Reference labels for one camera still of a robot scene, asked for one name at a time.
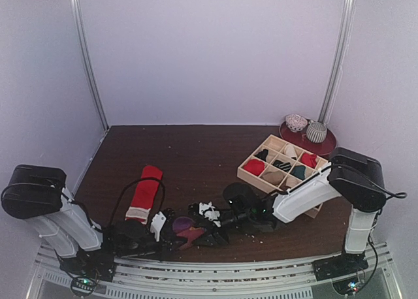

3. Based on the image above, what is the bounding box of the right aluminium frame post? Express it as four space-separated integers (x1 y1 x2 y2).
318 0 355 125

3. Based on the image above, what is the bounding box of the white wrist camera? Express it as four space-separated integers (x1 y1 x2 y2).
150 212 167 242
198 202 221 228

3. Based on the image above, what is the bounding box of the red rolled sock in box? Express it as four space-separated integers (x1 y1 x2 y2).
243 159 265 176

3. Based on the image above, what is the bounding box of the wooden compartment organizer box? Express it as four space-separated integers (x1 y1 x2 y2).
237 135 341 223

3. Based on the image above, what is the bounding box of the cream rolled sock in box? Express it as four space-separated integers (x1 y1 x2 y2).
283 144 300 160

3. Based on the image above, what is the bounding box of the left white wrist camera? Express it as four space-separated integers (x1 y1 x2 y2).
150 212 167 242

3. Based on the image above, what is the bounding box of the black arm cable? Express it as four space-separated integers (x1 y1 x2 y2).
329 161 408 198
108 178 166 228

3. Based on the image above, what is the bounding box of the left circuit board with leds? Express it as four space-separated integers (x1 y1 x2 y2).
70 276 97 297

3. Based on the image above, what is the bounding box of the white patterned bowl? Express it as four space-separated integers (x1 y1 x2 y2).
285 114 308 133

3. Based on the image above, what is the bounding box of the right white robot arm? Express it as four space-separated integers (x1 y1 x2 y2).
189 148 387 274

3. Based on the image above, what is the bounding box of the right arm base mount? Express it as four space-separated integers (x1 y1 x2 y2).
312 253 368 281

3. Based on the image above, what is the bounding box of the grey striped cup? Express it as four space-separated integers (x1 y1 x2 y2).
306 121 327 144

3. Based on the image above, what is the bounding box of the black striped sock in box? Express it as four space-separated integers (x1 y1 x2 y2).
272 160 292 172

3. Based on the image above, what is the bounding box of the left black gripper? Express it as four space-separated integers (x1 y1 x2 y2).
118 232 186 263

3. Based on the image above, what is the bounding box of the red round tray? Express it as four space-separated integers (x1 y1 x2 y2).
279 122 337 159

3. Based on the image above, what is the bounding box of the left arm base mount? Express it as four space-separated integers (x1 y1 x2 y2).
57 256 116 282

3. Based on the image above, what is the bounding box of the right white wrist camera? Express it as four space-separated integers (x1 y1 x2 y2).
198 202 221 228

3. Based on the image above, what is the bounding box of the teal rolled sock in box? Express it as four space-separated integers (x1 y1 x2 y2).
291 165 306 180

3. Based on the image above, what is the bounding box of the left aluminium frame post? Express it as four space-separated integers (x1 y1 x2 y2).
70 0 110 132

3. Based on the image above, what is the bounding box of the red patterned sock in box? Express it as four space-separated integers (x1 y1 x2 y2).
300 152 317 168

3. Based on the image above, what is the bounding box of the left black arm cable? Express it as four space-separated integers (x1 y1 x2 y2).
108 178 166 228

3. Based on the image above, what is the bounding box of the black rolled sock in box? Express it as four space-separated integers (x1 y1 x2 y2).
255 148 269 162

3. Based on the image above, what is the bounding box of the beige rolled sock in box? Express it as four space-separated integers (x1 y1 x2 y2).
261 170 286 187

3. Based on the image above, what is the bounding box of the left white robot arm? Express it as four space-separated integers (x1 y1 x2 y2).
1 165 187 275

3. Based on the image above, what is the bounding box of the aluminium frame post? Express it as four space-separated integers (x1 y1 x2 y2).
318 0 355 125
70 0 110 132

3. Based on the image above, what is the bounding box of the circuit board with leds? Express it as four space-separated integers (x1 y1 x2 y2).
70 276 97 297
332 278 362 296

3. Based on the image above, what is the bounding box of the right circuit board with leds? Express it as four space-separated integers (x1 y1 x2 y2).
332 278 362 296

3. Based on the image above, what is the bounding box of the purple sock with orange cuff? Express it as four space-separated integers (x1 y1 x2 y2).
172 216 206 250

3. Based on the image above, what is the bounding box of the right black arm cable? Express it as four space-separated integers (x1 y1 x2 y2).
329 161 408 198

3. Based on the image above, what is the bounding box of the red sock with striped cuff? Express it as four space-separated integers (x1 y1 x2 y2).
125 165 163 225

